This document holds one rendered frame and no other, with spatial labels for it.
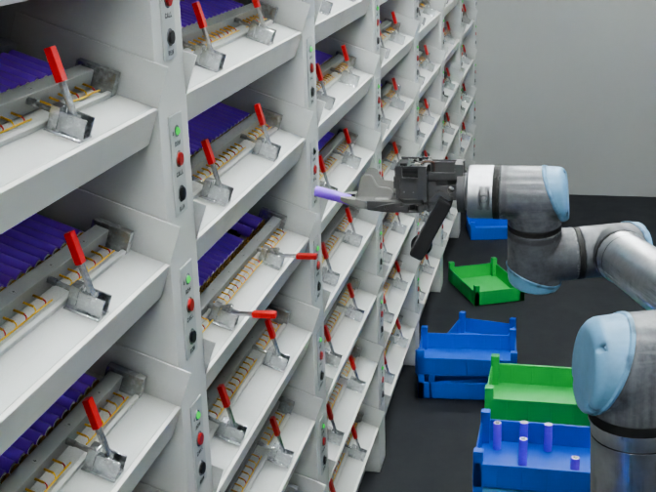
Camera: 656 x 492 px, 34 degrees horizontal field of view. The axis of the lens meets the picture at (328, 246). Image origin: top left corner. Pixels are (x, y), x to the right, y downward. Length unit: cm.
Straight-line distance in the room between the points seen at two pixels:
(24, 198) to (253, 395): 89
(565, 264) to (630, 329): 56
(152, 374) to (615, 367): 56
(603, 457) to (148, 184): 63
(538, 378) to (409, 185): 103
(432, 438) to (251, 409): 145
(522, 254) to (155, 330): 73
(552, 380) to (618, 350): 145
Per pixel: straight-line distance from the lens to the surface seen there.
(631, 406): 131
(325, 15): 215
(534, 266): 184
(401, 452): 309
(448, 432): 319
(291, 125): 195
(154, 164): 128
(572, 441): 246
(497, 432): 241
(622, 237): 182
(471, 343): 352
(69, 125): 109
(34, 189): 100
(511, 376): 273
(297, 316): 206
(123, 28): 126
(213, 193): 153
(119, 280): 124
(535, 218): 180
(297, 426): 211
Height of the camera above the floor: 149
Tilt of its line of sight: 18 degrees down
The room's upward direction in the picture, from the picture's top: 2 degrees counter-clockwise
